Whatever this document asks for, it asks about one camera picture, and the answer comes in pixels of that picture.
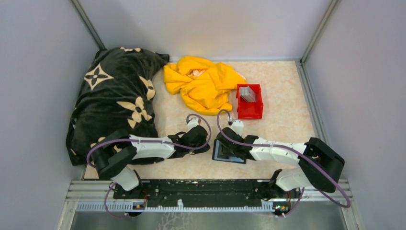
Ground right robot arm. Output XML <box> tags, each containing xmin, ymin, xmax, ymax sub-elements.
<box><xmin>215</xmin><ymin>127</ymin><xmax>345</xmax><ymax>197</ymax></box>

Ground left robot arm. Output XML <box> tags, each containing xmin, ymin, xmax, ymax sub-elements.
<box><xmin>86</xmin><ymin>125</ymin><xmax>212</xmax><ymax>198</ymax></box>

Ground red plastic bin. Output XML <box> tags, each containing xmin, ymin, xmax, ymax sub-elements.
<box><xmin>236</xmin><ymin>84</ymin><xmax>263</xmax><ymax>119</ymax></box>

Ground yellow jacket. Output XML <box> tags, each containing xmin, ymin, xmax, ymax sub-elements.
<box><xmin>163</xmin><ymin>56</ymin><xmax>247</xmax><ymax>115</ymax></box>

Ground black floral blanket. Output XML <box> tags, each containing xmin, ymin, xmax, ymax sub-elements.
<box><xmin>66</xmin><ymin>47</ymin><xmax>170</xmax><ymax>166</ymax></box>

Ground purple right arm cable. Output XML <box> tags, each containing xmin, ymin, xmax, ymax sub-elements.
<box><xmin>216</xmin><ymin>109</ymin><xmax>352</xmax><ymax>209</ymax></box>

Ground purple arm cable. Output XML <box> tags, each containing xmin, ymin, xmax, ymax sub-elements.
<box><xmin>216</xmin><ymin>109</ymin><xmax>352</xmax><ymax>209</ymax></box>
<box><xmin>86</xmin><ymin>114</ymin><xmax>213</xmax><ymax>219</ymax></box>

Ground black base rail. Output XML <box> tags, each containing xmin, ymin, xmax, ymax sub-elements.
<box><xmin>113</xmin><ymin>178</ymin><xmax>301</xmax><ymax>208</ymax></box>

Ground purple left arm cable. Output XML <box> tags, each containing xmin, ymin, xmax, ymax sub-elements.
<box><xmin>86</xmin><ymin>114</ymin><xmax>213</xmax><ymax>219</ymax></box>

